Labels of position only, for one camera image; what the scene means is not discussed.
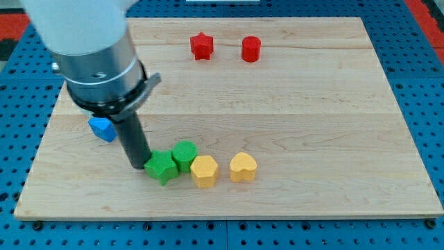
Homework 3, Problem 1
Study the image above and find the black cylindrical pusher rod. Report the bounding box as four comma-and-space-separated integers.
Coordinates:
112, 112, 151, 169

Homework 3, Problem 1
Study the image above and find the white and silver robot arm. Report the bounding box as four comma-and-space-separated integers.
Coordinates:
21, 0, 151, 123

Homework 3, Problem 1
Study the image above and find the yellow hexagon block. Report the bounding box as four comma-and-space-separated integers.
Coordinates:
190, 156, 219, 188

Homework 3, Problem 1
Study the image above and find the green star block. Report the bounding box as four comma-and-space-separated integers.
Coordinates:
144, 150, 179, 186

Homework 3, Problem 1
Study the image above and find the yellow heart block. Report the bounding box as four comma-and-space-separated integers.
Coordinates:
230, 152, 257, 183

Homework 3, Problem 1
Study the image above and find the green cylinder block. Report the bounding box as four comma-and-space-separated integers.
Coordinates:
172, 140, 198, 173

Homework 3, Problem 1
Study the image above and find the red cylinder block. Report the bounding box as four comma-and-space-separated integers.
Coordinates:
241, 36, 262, 63

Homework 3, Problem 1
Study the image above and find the blue cube block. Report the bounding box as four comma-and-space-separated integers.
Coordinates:
88, 117, 117, 142

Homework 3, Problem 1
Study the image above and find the red star block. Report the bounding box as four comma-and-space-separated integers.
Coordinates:
190, 32, 214, 60

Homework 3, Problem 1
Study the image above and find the wooden board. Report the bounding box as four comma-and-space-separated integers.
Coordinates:
14, 17, 443, 221

